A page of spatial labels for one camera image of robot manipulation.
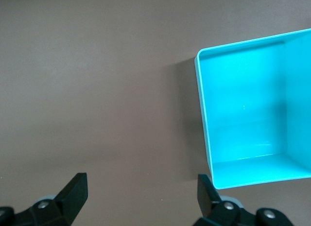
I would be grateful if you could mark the turquoise plastic bin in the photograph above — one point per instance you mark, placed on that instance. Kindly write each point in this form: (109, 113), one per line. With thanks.
(243, 102)

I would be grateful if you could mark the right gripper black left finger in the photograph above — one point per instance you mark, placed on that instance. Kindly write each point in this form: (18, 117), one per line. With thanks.
(74, 194)

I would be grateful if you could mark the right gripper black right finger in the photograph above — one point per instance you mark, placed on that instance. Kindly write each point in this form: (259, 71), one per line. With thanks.
(206, 196)

